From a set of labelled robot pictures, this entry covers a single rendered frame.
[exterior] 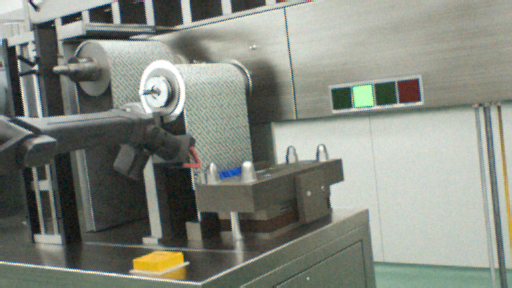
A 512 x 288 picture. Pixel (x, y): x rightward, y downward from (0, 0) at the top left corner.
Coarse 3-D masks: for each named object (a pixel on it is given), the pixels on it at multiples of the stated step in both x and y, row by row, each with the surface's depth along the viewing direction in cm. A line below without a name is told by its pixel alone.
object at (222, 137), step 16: (192, 112) 148; (208, 112) 152; (224, 112) 157; (240, 112) 162; (192, 128) 147; (208, 128) 152; (224, 128) 157; (240, 128) 162; (208, 144) 152; (224, 144) 156; (240, 144) 162; (192, 160) 147; (208, 160) 151; (224, 160) 156; (240, 160) 161; (192, 176) 147
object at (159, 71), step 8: (152, 72) 149; (160, 72) 147; (168, 72) 146; (240, 72) 166; (176, 80) 145; (144, 88) 151; (176, 88) 145; (144, 96) 151; (176, 96) 145; (176, 104) 146; (160, 112) 149; (168, 112) 147
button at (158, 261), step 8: (144, 256) 123; (152, 256) 122; (160, 256) 122; (168, 256) 121; (176, 256) 122; (136, 264) 121; (144, 264) 120; (152, 264) 119; (160, 264) 118; (168, 264) 120; (176, 264) 122
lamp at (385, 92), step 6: (378, 84) 151; (384, 84) 150; (390, 84) 149; (378, 90) 151; (384, 90) 150; (390, 90) 150; (378, 96) 152; (384, 96) 151; (390, 96) 150; (378, 102) 152; (384, 102) 151; (390, 102) 150
